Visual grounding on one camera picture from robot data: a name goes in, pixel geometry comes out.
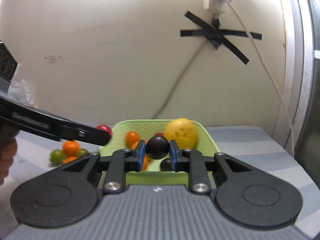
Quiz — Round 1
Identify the orange tangerine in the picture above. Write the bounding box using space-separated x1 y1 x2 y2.
62 140 80 158

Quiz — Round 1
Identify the large yellow pomelo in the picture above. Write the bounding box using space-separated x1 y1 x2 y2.
163 118 198 149

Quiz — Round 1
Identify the dark purple plum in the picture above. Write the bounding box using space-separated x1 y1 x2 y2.
145 135 169 160

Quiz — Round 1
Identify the person hand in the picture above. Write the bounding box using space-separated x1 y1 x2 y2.
0 139 17 185

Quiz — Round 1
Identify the clear plastic bag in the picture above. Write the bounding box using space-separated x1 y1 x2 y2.
8 79 35 107

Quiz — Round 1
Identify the green lime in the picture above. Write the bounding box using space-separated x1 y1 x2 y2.
50 149 66 165

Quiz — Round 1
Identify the red cherry tomato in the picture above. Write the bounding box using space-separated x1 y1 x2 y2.
96 125 112 136

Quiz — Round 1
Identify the black tape cross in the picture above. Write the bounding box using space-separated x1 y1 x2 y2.
180 11 249 65

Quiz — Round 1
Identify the white cable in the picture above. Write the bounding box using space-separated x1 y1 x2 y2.
181 0 297 156

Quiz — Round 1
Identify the window frame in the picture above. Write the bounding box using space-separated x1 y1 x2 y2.
277 0 320 181

